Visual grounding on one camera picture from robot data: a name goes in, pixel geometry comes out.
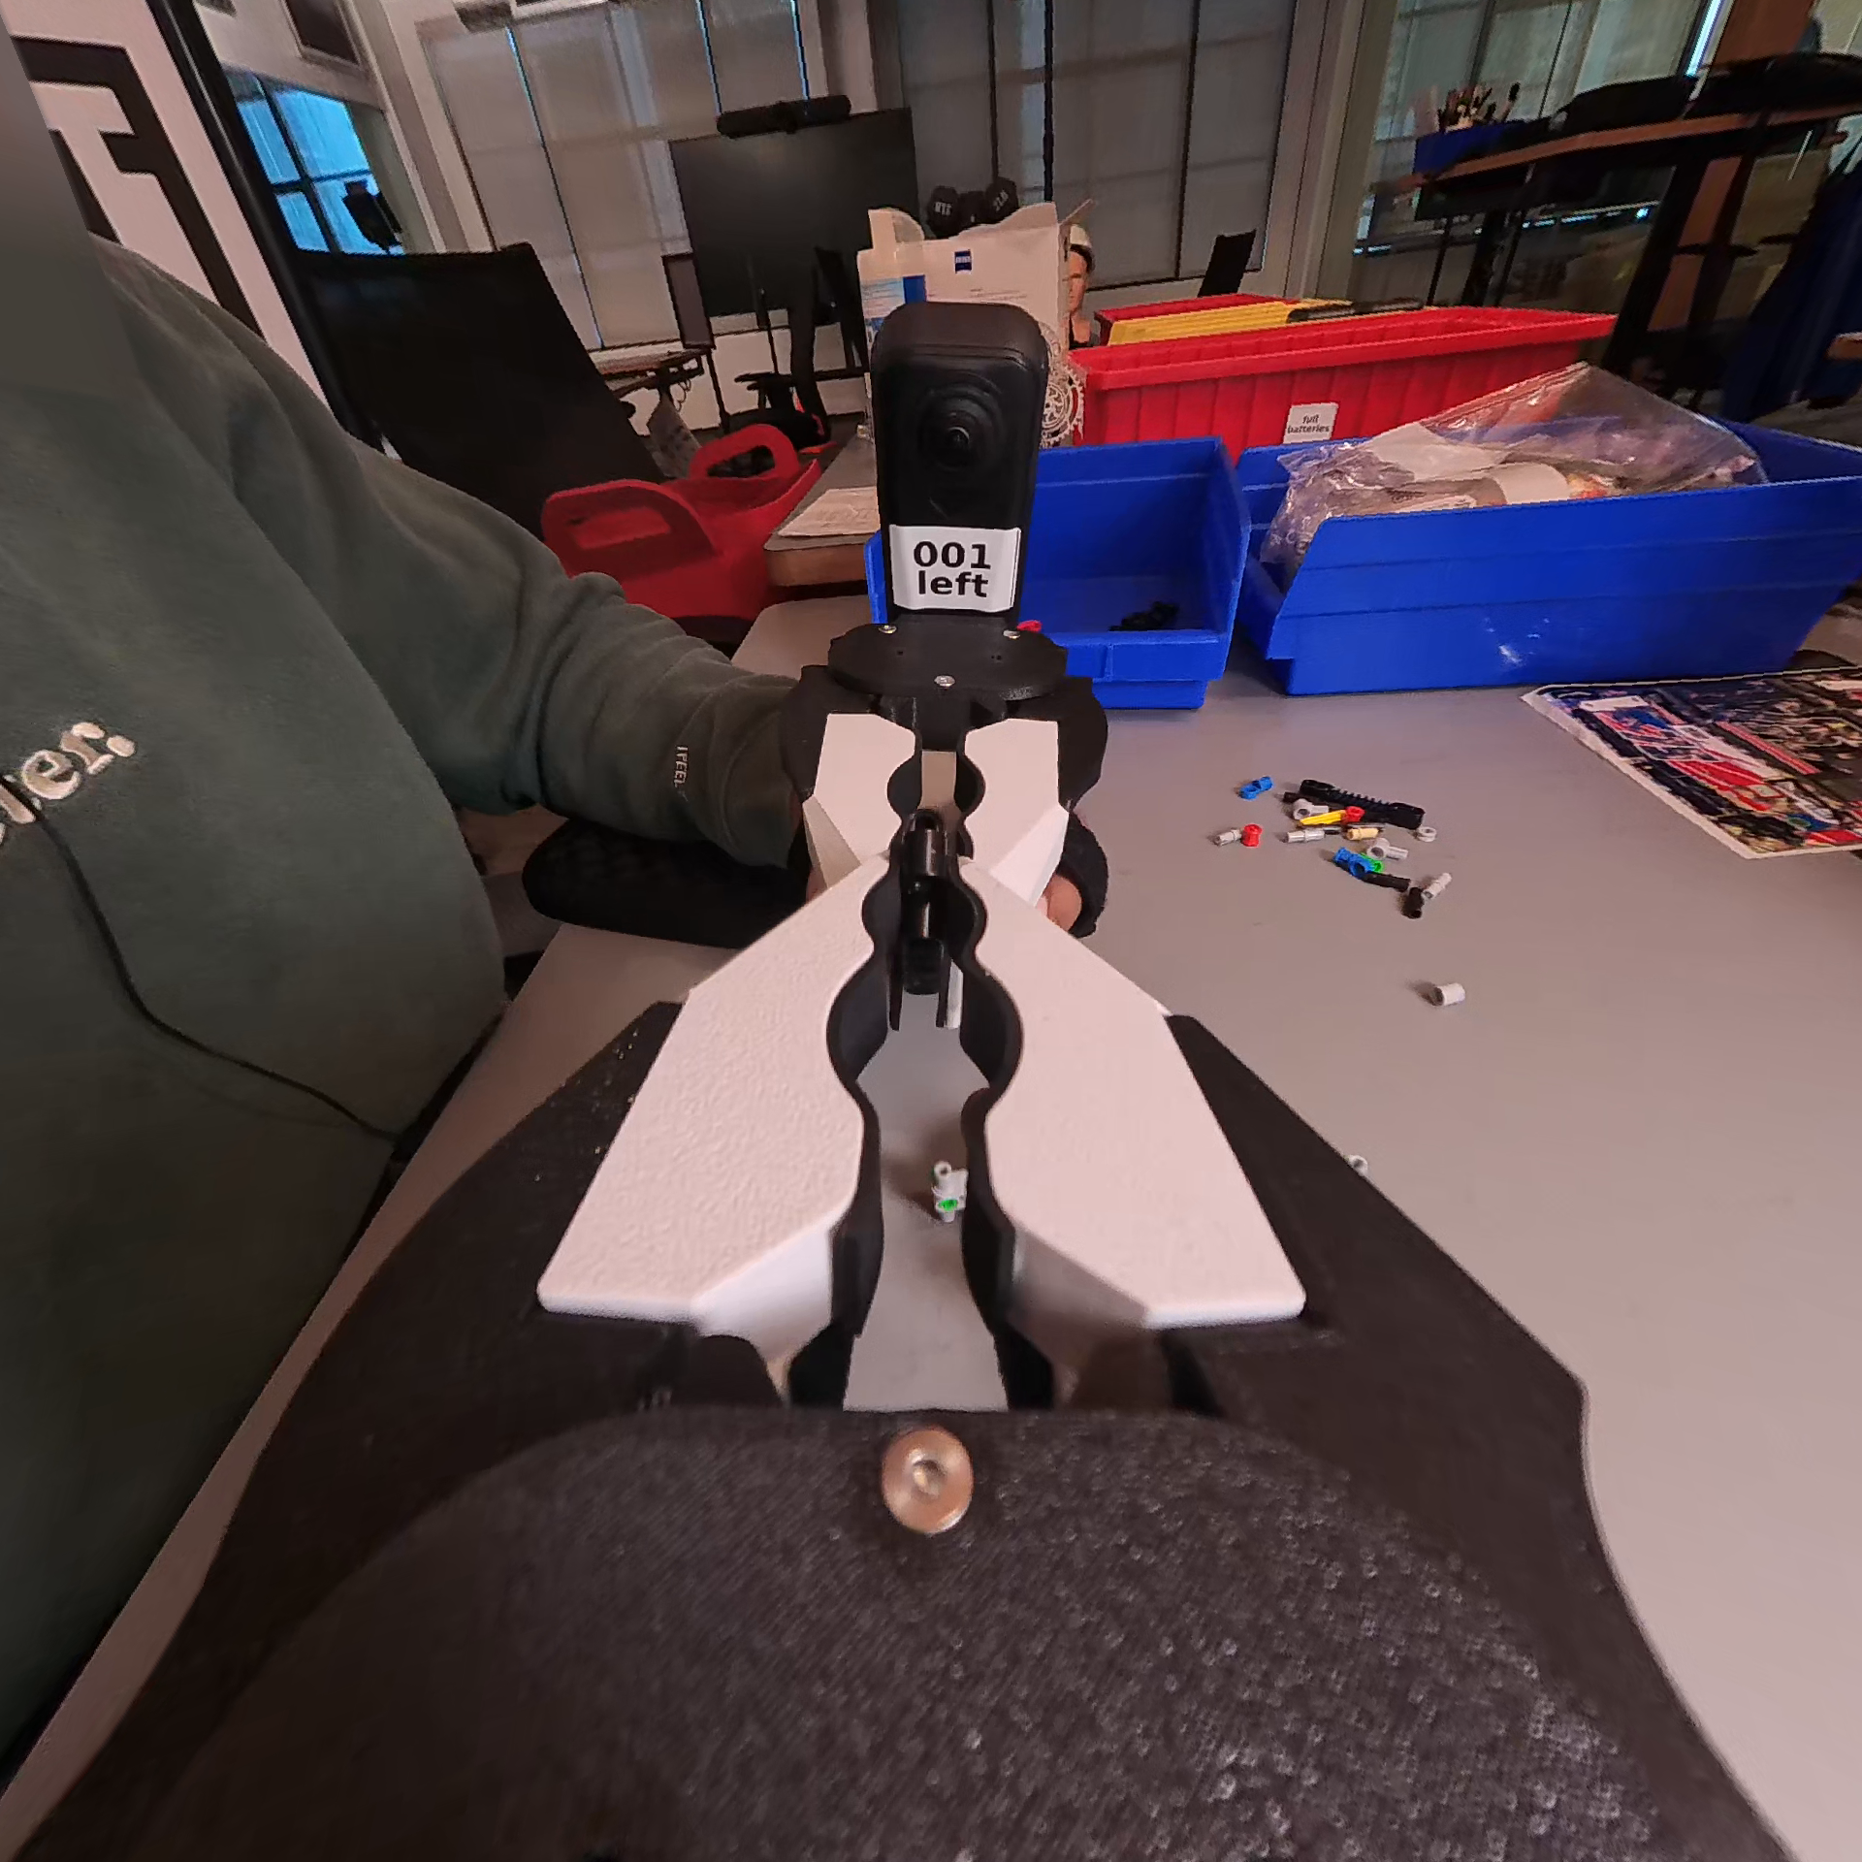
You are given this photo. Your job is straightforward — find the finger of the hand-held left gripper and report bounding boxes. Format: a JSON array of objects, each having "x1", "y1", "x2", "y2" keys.
[
  {"x1": 801, "y1": 711, "x2": 933, "y2": 894},
  {"x1": 961, "y1": 721, "x2": 1079, "y2": 903}
]

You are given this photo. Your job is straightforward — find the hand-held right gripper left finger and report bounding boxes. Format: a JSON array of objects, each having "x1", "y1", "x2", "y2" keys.
[{"x1": 534, "y1": 857, "x2": 891, "y2": 1410}]

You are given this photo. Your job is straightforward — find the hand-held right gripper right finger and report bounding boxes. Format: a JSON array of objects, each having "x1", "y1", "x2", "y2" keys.
[{"x1": 949, "y1": 860, "x2": 1309, "y2": 1410}]

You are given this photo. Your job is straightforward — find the black lego beam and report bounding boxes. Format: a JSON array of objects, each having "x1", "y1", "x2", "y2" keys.
[{"x1": 891, "y1": 809, "x2": 961, "y2": 1001}]

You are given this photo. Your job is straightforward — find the person's left forearm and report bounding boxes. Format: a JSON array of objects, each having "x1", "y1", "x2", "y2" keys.
[{"x1": 343, "y1": 434, "x2": 811, "y2": 871}]

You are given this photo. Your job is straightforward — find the scattered small lego pieces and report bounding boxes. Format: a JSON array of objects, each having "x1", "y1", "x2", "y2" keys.
[{"x1": 1210, "y1": 773, "x2": 1458, "y2": 918}]

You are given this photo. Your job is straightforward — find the lego sticker sheet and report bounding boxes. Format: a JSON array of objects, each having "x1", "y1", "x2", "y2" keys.
[{"x1": 1522, "y1": 664, "x2": 1862, "y2": 863}]

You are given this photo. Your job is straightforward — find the person's left hand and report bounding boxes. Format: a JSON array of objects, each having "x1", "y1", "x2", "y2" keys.
[{"x1": 523, "y1": 813, "x2": 1115, "y2": 948}]

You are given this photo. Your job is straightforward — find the white cardboard box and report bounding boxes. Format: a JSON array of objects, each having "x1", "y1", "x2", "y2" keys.
[{"x1": 856, "y1": 200, "x2": 1070, "y2": 358}]

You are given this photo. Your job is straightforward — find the small blue storage bin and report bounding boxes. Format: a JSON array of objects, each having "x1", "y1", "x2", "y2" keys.
[{"x1": 865, "y1": 434, "x2": 1252, "y2": 711}]

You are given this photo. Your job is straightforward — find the red bin with yellow dividers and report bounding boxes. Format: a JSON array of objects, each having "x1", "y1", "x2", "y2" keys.
[{"x1": 1090, "y1": 291, "x2": 1435, "y2": 347}]

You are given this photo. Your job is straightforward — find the red storage bin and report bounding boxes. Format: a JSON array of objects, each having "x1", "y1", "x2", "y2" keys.
[{"x1": 1074, "y1": 304, "x2": 1620, "y2": 457}]

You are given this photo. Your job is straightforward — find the black monitor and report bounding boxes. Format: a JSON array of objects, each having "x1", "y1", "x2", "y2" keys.
[{"x1": 665, "y1": 110, "x2": 923, "y2": 322}]

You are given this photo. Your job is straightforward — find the red plastic carrier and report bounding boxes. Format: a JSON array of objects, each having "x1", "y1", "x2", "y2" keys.
[{"x1": 541, "y1": 426, "x2": 828, "y2": 626}]

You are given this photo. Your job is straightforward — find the black fabric chair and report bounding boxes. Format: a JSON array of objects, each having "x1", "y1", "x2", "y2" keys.
[{"x1": 291, "y1": 245, "x2": 661, "y2": 496}]

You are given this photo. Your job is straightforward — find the large blue storage bin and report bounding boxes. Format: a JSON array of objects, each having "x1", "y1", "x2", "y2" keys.
[{"x1": 1233, "y1": 421, "x2": 1862, "y2": 699}]

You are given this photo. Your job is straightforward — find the plastic bags of parts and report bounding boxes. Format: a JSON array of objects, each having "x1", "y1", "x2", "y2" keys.
[{"x1": 1259, "y1": 361, "x2": 1770, "y2": 572}]

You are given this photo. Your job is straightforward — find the person's green sweatshirt torso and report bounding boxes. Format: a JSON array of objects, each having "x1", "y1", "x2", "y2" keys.
[{"x1": 0, "y1": 240, "x2": 511, "y2": 1769}]

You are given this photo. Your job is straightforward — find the wooden standing desk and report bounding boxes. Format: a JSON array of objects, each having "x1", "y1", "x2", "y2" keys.
[{"x1": 1376, "y1": 59, "x2": 1862, "y2": 386}]

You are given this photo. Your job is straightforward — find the black white marker board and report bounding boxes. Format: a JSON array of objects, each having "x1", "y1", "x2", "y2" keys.
[{"x1": 0, "y1": 0, "x2": 315, "y2": 381}]

